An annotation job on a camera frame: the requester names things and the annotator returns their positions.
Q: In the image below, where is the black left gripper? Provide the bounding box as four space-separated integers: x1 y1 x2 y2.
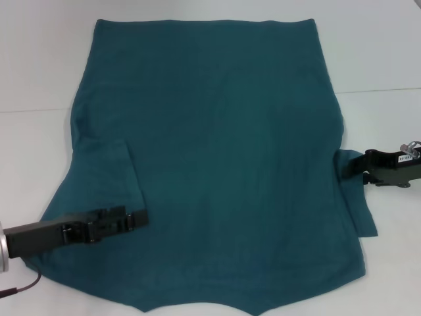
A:
6 205 149 259

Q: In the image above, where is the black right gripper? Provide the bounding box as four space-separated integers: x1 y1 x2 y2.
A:
341 147 421 190

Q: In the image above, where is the teal blue t-shirt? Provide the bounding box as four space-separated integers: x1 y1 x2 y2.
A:
31 18 379 313

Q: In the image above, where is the right gripper cable with plug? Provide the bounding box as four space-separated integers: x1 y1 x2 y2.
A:
399 140 421 156

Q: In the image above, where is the gripper cable with plug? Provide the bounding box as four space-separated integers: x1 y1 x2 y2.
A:
0 266 42 299
399 140 421 156

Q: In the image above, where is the left gripper cable with plug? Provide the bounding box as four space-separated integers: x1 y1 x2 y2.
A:
0 266 42 299

